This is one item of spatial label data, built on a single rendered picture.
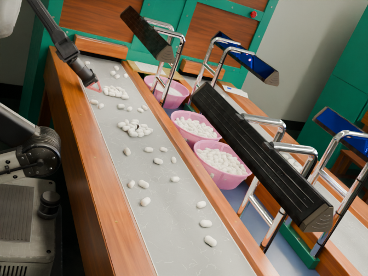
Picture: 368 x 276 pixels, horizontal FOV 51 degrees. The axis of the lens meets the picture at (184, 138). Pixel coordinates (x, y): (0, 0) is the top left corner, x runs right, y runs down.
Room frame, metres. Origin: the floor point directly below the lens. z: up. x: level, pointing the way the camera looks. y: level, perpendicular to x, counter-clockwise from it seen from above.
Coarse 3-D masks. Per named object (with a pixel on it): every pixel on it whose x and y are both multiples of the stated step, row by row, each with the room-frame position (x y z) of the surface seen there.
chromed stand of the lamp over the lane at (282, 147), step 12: (240, 120) 1.01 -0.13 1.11; (252, 120) 1.04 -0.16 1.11; (264, 120) 1.06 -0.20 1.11; (276, 120) 1.08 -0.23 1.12; (264, 144) 0.90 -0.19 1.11; (276, 144) 0.90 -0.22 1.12; (288, 144) 0.93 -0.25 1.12; (312, 156) 0.97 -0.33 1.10; (312, 168) 0.97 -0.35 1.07; (252, 180) 1.12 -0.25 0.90; (252, 192) 1.10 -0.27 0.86; (252, 204) 1.07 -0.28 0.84; (240, 216) 1.10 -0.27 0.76; (264, 216) 1.02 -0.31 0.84; (276, 216) 0.98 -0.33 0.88; (276, 228) 0.97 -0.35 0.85; (264, 240) 0.98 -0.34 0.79; (264, 252) 0.97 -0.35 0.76
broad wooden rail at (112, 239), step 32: (64, 64) 1.83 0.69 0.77; (64, 96) 1.47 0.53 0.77; (64, 128) 1.35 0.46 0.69; (96, 128) 1.32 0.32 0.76; (64, 160) 1.25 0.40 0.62; (96, 160) 1.10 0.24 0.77; (96, 192) 0.94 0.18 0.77; (96, 224) 0.83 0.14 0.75; (128, 224) 0.86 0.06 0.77; (96, 256) 0.78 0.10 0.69; (128, 256) 0.74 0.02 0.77
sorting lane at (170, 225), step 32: (96, 64) 2.08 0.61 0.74; (96, 96) 1.65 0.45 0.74; (160, 128) 1.58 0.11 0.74; (128, 160) 1.22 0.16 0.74; (128, 192) 1.03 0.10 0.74; (160, 192) 1.10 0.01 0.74; (192, 192) 1.17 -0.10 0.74; (160, 224) 0.94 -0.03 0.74; (192, 224) 1.00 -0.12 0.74; (160, 256) 0.81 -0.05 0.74; (192, 256) 0.86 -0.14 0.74; (224, 256) 0.90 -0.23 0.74
